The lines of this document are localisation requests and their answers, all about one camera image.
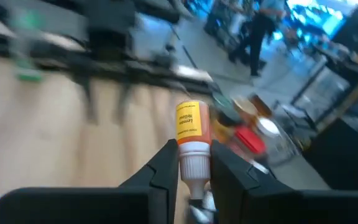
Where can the green cereal box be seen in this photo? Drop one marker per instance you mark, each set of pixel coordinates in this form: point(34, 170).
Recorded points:
point(28, 74)

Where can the black cabinet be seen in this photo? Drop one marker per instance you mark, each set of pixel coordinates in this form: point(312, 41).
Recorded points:
point(340, 155)

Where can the orange bottle white tip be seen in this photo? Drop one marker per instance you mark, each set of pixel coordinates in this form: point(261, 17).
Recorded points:
point(193, 130)

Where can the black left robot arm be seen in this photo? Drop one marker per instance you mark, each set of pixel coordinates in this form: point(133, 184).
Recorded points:
point(110, 34)

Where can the white capped small bottle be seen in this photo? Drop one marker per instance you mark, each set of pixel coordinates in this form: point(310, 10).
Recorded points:
point(202, 210)

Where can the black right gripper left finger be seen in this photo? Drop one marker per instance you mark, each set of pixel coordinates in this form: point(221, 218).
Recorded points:
point(89, 205)

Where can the green glass spice jar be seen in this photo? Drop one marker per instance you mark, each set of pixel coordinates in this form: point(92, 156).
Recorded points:
point(225, 104)

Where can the red lid spice jar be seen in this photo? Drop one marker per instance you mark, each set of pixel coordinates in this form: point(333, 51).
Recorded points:
point(250, 140)

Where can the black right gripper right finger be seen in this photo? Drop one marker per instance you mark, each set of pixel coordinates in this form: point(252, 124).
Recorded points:
point(291, 207)

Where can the person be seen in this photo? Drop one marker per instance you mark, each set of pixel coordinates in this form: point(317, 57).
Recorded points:
point(259, 31)

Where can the clear plastic bin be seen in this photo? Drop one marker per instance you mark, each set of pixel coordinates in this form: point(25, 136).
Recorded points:
point(281, 149)

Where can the orange spice jar black lid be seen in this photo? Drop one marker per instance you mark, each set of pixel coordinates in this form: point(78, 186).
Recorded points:
point(221, 130)

